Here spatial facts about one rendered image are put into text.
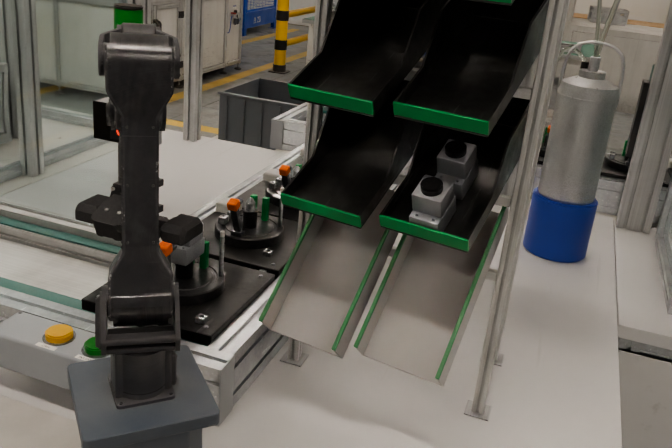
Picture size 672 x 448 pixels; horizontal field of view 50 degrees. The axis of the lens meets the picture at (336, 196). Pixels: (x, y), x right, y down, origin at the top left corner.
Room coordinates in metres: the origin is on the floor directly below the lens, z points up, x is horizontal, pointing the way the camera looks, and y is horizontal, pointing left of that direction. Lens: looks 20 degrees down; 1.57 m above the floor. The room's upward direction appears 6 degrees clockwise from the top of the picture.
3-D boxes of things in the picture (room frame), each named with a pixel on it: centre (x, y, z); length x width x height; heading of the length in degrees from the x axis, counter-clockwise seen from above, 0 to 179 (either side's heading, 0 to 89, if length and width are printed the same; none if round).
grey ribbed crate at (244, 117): (3.24, 0.22, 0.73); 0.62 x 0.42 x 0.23; 72
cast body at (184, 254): (1.11, 0.25, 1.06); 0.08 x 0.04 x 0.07; 163
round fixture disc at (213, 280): (1.10, 0.25, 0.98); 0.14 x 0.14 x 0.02
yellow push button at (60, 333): (0.92, 0.39, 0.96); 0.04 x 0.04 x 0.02
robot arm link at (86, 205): (0.97, 0.29, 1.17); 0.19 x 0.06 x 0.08; 72
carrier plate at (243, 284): (1.10, 0.25, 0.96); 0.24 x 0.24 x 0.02; 72
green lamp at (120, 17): (1.27, 0.39, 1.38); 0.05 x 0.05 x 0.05
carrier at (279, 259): (1.34, 0.17, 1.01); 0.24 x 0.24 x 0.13; 72
